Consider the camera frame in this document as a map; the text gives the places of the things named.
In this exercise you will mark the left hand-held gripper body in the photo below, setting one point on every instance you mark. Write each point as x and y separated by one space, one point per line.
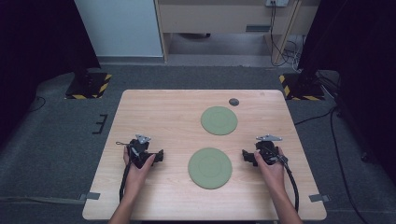
138 152

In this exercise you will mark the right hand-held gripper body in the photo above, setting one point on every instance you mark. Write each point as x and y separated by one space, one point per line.
267 149

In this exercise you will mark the green round plate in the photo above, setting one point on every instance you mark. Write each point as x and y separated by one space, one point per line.
210 168
219 120

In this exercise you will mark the person's left hand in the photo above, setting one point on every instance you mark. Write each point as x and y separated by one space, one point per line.
138 179

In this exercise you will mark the person's right hand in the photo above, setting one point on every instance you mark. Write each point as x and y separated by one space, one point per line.
271 175

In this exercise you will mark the grey round table grommet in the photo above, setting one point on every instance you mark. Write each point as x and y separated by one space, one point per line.
233 102

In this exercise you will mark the black stand base yellow stripes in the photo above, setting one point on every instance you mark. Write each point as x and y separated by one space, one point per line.
300 88
88 85

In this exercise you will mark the grey label on desk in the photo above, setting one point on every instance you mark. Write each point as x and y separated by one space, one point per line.
257 28

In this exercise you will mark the black curtain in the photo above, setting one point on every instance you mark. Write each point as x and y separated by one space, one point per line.
361 46
34 40

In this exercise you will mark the grey table edge bracket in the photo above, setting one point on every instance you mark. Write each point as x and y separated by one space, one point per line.
90 196
319 198

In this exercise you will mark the grey wall power outlet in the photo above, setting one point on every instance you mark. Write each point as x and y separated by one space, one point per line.
276 2

